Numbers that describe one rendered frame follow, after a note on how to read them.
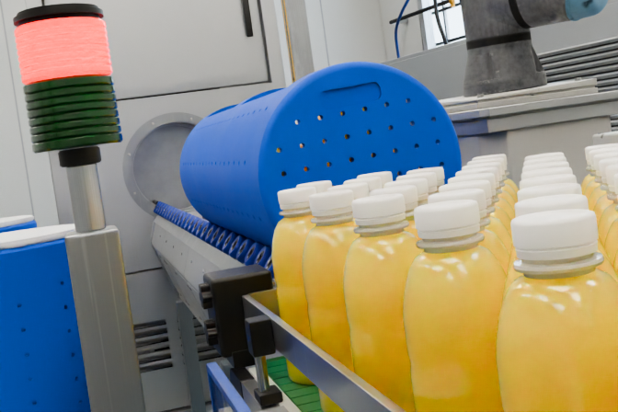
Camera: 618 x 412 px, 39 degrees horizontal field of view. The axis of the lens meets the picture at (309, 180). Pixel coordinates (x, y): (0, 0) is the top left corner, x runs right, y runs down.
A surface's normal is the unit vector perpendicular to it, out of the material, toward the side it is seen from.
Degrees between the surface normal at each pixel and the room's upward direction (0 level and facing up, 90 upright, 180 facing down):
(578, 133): 90
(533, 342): 76
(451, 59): 90
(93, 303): 90
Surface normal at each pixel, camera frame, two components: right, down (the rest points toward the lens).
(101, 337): 0.26, 0.01
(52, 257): 0.72, -0.07
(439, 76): -0.92, 0.15
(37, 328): 0.47, -0.02
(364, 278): -0.58, -0.09
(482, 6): -0.62, 0.21
